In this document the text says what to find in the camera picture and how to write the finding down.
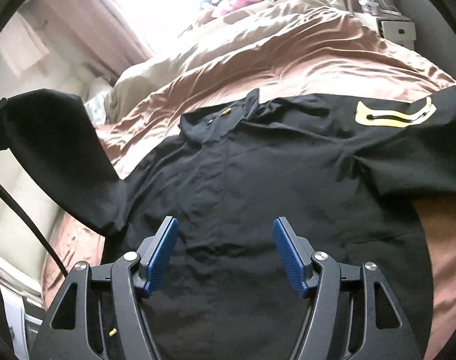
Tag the beige pillow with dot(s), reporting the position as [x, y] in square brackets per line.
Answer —
[143, 79]

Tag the brown satin duvet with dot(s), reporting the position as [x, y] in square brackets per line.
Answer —
[288, 56]

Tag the white bedside cabinet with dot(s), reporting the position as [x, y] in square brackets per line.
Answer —
[403, 33]

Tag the clutter pile by window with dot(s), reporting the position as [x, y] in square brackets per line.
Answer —
[213, 9]

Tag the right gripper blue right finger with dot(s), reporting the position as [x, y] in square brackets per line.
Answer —
[296, 257]

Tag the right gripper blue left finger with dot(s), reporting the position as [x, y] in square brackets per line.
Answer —
[155, 253]

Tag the pink curtain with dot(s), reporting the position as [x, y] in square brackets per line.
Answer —
[98, 30]

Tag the black polo shirt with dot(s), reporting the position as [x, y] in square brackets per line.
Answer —
[353, 313]

